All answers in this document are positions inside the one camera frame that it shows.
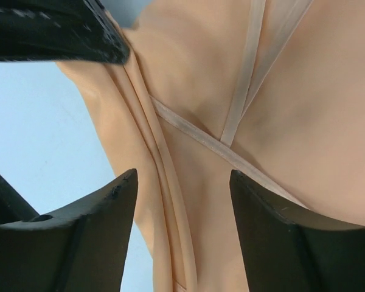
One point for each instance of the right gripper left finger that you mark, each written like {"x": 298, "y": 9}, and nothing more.
{"x": 79, "y": 247}

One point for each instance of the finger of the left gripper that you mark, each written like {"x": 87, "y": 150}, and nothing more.
{"x": 13, "y": 207}
{"x": 56, "y": 30}

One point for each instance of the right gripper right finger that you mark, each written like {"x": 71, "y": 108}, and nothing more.
{"x": 287, "y": 247}

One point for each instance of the orange cloth napkin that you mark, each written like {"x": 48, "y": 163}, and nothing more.
{"x": 275, "y": 89}

